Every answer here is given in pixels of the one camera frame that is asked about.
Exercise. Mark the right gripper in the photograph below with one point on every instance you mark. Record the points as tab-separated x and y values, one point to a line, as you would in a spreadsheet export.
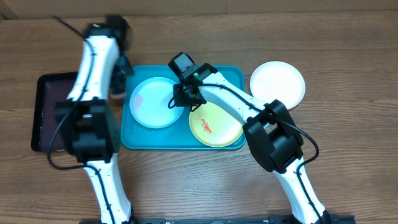
186	100

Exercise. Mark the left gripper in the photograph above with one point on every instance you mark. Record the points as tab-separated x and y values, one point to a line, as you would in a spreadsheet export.
117	83

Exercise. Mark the green and red sponge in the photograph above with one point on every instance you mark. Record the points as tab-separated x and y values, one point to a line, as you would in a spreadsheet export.
117	95

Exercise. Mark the light blue plate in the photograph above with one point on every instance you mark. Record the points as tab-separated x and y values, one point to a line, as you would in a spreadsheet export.
149	103

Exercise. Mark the white plate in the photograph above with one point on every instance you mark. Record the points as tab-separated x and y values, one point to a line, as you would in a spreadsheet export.
278	80

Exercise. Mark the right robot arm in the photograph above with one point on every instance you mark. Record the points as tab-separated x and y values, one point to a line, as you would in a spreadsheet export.
273	138

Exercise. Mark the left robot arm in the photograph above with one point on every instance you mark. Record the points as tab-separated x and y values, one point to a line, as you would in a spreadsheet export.
86	124

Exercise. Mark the black rectangular tray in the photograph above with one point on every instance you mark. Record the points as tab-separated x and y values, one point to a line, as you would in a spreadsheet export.
51	88

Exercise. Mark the yellow plate green rim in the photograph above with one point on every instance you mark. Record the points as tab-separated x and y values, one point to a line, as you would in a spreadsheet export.
213	126

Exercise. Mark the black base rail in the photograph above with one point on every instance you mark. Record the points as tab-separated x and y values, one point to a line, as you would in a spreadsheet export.
276	219

